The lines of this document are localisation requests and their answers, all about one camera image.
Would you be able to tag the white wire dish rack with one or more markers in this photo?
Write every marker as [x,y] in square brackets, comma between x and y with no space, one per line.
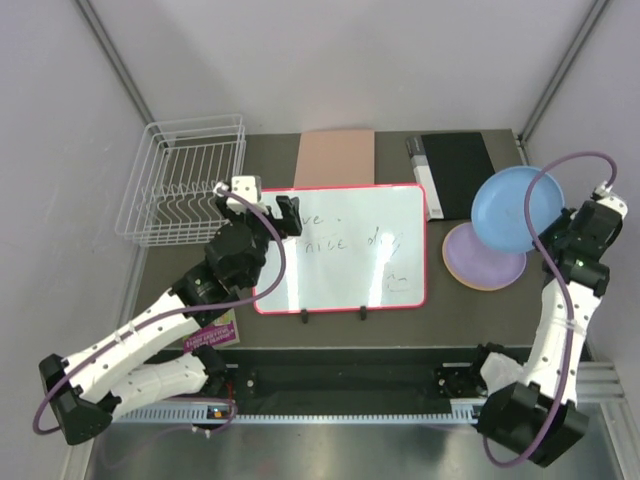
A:
[169,199]

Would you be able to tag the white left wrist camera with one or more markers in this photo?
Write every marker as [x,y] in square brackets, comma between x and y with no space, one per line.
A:
[246,187]

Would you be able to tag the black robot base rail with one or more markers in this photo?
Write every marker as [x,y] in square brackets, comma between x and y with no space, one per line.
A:
[347,381]

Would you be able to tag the purple plate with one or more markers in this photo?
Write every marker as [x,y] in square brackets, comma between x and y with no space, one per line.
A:
[472,260]

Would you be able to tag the brown cardboard sheet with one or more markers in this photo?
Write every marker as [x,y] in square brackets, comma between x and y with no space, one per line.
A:
[335,158]

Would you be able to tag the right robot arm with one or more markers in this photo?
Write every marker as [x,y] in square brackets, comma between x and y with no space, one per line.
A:
[531,408]

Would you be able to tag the red framed whiteboard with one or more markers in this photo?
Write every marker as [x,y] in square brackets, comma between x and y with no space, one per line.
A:
[361,247]

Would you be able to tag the black folder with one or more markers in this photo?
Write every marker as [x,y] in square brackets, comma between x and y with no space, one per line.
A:
[451,168]

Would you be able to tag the purple treehouse children's book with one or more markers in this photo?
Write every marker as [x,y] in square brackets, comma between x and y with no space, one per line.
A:
[223,332]

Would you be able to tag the blue plate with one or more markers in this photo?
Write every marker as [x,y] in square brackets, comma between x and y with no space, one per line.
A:
[498,208]

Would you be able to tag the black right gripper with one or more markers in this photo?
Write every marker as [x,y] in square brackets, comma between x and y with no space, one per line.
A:
[565,218]

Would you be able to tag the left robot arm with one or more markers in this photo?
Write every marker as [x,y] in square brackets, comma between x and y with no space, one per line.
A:
[87,390]

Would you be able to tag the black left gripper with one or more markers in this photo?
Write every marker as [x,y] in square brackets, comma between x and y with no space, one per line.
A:
[289,210]

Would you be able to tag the grey slotted cable duct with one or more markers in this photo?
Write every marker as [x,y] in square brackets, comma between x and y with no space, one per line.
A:
[169,413]

